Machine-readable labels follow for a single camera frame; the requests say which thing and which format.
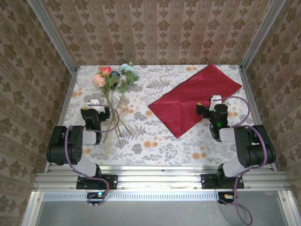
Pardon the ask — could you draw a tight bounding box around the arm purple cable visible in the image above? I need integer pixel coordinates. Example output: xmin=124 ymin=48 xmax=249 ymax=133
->
xmin=217 ymin=95 xmax=271 ymax=225
xmin=64 ymin=104 xmax=121 ymax=208

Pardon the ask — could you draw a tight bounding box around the peach fake flower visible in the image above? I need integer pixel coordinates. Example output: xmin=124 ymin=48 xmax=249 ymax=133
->
xmin=93 ymin=67 xmax=133 ymax=135

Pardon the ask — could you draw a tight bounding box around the floral tablecloth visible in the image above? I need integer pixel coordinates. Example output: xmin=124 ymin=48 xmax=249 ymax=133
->
xmin=51 ymin=65 xmax=266 ymax=168

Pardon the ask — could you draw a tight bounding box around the aluminium table edge rail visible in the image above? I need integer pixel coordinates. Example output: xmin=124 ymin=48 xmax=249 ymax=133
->
xmin=44 ymin=165 xmax=278 ymax=174

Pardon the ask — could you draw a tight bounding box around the aluminium lower frame bar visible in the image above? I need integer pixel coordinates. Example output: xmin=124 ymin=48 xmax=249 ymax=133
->
xmin=277 ymin=190 xmax=300 ymax=226
xmin=21 ymin=191 xmax=45 ymax=226

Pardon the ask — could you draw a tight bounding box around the red wrapping paper sheet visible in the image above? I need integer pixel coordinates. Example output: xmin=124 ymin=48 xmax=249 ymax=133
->
xmin=147 ymin=63 xmax=243 ymax=139

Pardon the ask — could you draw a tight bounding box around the aluminium table side rail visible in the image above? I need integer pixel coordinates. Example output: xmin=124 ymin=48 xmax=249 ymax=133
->
xmin=43 ymin=67 xmax=80 ymax=174
xmin=237 ymin=65 xmax=278 ymax=172

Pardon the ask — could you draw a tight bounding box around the small black connector board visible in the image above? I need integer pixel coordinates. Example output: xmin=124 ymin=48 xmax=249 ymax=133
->
xmin=218 ymin=192 xmax=237 ymax=204
xmin=87 ymin=192 xmax=106 ymax=204

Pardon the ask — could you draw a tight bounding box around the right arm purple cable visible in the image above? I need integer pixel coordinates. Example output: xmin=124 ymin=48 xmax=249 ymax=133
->
xmin=217 ymin=95 xmax=271 ymax=225

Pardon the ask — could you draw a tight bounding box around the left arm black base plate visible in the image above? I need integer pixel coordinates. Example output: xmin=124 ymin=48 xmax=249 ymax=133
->
xmin=76 ymin=175 xmax=118 ymax=190

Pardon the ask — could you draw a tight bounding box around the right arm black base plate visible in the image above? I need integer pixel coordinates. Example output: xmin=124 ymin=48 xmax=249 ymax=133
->
xmin=201 ymin=173 xmax=245 ymax=190

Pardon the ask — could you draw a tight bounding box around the slotted white cable duct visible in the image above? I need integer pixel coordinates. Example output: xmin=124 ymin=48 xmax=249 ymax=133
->
xmin=41 ymin=192 xmax=221 ymax=202

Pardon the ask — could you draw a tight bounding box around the dark blue fake flower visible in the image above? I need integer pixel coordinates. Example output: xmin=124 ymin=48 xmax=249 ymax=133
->
xmin=103 ymin=70 xmax=122 ymax=143

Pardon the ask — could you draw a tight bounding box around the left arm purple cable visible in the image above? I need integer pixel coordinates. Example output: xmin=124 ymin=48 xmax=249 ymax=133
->
xmin=64 ymin=104 xmax=121 ymax=208

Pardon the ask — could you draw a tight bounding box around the grey metal panel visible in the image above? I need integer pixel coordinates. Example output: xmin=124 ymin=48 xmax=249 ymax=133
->
xmin=35 ymin=200 xmax=290 ymax=226

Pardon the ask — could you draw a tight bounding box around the aluminium frame post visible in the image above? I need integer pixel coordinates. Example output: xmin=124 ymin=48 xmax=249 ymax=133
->
xmin=239 ymin=0 xmax=287 ymax=71
xmin=27 ymin=0 xmax=80 ymax=73

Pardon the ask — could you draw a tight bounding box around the beige ribbon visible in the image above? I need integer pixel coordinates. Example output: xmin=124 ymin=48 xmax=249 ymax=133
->
xmin=101 ymin=95 xmax=130 ymax=159

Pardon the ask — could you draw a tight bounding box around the aluminium mounting rail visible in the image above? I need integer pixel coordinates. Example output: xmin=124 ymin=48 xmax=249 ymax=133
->
xmin=32 ymin=171 xmax=292 ymax=192

